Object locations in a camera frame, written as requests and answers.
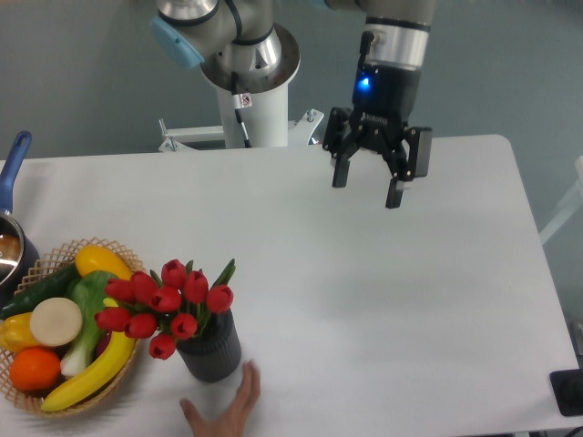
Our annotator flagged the red fruit under banana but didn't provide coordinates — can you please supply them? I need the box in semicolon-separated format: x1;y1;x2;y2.
94;331;111;360

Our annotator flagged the black device at edge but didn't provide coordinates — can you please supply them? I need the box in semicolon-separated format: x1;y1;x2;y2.
549;369;583;417

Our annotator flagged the green cucumber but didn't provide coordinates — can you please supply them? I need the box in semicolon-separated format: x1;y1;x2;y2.
1;263;80;320

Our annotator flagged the dark grey ribbed vase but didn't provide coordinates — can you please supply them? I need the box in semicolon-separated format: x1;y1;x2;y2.
177;310;242;382

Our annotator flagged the orange fruit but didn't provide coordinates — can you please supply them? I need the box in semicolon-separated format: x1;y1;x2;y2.
9;347;61;391

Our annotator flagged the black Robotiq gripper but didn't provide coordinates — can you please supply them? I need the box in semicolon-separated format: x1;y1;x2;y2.
322;64;433;208

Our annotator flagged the red tulip bouquet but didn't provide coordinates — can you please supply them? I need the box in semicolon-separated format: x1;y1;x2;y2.
95;259;236;360

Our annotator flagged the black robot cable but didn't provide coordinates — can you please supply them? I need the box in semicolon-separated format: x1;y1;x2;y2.
229;72;252;149

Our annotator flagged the yellow bell pepper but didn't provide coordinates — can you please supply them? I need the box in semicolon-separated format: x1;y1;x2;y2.
1;312;41;353

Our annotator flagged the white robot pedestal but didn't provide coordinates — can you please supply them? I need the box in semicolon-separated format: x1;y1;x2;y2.
159;84;324;152

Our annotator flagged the person's bare hand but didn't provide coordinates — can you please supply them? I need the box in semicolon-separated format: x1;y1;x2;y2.
179;361;261;437

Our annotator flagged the white metal frame right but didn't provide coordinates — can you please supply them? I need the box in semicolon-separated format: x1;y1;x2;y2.
539;157;582;245

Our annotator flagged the yellow banana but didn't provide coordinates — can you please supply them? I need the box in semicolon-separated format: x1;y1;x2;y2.
41;323;135;413

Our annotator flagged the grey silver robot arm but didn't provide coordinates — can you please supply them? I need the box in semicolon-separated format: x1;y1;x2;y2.
150;1;435;208

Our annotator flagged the woven wicker basket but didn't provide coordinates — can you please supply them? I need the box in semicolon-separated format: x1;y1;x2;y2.
0;237;151;419

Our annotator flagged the beige round slice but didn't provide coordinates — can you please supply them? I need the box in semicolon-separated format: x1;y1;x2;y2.
29;298;83;347

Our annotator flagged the green bok choy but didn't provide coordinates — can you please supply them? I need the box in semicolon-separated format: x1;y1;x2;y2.
61;270;117;379

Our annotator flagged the yellow squash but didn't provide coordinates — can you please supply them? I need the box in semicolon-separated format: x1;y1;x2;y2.
75;245;133;279

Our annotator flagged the blue handled saucepan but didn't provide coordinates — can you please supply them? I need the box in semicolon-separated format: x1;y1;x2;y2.
1;131;39;307

